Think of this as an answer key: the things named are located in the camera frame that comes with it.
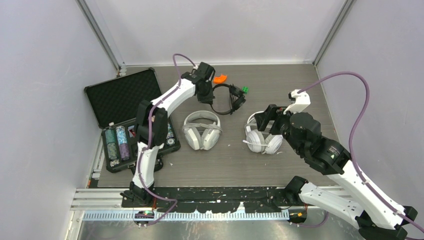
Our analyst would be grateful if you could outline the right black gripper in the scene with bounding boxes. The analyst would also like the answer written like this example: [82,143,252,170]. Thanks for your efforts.
[254,103,304,155]

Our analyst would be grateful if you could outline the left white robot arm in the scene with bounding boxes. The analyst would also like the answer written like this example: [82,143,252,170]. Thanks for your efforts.
[129,62,216,207]

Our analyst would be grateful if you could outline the white round gaming headphones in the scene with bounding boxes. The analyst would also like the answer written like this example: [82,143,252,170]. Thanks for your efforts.
[242,111,284,155]

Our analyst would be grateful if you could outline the green toy brick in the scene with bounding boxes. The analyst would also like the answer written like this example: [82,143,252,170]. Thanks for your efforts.
[241,86,249,94]

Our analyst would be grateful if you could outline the orange curved plastic piece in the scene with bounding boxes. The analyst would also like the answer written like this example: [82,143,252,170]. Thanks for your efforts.
[213,74,228,84]

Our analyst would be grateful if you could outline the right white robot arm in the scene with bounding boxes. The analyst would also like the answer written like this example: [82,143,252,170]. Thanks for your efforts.
[254,104,418,240]

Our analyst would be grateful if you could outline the white grey angular headphones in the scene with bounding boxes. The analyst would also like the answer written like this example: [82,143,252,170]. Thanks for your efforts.
[182,110,223,151]

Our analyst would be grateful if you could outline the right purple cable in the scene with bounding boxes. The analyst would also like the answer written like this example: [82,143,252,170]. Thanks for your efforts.
[296,71,424,240]

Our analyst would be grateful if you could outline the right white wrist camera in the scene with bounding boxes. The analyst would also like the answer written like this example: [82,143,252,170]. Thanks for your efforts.
[283,89,311,114]

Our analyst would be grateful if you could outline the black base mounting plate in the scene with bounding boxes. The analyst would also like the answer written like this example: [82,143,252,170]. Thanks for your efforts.
[120,186,308,214]

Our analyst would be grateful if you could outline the black poker chip case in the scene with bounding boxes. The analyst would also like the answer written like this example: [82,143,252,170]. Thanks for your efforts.
[84,68,162,173]

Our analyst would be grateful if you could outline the black small headphones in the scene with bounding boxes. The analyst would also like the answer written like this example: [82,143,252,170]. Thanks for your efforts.
[210,83,246,116]

